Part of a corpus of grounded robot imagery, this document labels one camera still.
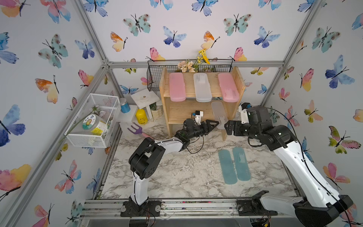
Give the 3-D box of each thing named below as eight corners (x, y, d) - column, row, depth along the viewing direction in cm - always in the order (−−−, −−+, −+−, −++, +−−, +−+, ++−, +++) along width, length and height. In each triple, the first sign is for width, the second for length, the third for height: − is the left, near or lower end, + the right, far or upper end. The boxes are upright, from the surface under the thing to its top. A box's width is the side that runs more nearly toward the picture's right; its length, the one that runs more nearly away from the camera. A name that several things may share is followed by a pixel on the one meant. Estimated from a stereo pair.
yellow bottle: (140, 125, 109) (135, 113, 99) (141, 120, 112) (136, 109, 102) (147, 125, 109) (143, 113, 99) (148, 120, 112) (144, 108, 102)
